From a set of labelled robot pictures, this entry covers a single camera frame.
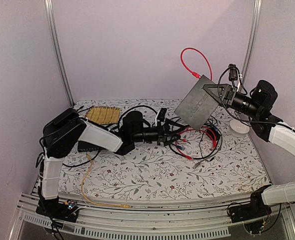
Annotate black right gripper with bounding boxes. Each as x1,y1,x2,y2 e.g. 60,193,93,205
204,83,263,118

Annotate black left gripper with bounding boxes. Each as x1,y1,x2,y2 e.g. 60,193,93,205
132,118,186,147

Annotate black network switch box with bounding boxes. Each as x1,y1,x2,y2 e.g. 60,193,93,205
174,75,219,131

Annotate red ethernet cable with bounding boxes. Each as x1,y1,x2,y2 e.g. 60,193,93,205
180,47,213,81
178,126,218,148
175,134,217,160

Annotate black ethernet cable teal boot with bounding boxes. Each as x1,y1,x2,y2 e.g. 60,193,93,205
169,124,222,162

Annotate black power cable with plug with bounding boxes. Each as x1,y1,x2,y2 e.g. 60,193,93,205
197,113,222,162

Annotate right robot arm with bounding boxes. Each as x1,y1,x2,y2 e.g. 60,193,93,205
203,80,295,218

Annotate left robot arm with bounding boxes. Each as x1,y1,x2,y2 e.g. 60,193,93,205
39,107,187,217

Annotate white ceramic bowl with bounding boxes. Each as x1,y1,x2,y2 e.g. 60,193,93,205
229,119,250,138

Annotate black power adapter brick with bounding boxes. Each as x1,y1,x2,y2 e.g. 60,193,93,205
208,127,222,142

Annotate floral patterned table cloth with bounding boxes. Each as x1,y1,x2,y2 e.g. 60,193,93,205
38,98,267,201

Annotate yellow woven mat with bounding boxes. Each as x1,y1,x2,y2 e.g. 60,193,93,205
85,106,121,125

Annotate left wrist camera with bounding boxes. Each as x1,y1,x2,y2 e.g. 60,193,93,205
155,108,167,125

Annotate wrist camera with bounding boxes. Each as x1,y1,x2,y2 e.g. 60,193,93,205
155,108,167,125
250,79,278,116

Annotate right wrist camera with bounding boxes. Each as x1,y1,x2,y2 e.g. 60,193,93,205
250,79,278,116

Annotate yellow ethernet cable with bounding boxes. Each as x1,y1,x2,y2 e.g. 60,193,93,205
79,154,132,210

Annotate right aluminium frame post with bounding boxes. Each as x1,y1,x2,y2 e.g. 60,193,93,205
242,0,262,80

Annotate aluminium frame post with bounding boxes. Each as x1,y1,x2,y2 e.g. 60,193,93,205
44,0,75,106
242,0,262,80

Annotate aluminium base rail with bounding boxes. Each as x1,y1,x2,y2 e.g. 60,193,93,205
8,192,295,240

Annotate left aluminium frame post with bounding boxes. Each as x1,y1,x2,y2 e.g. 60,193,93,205
44,0,75,106

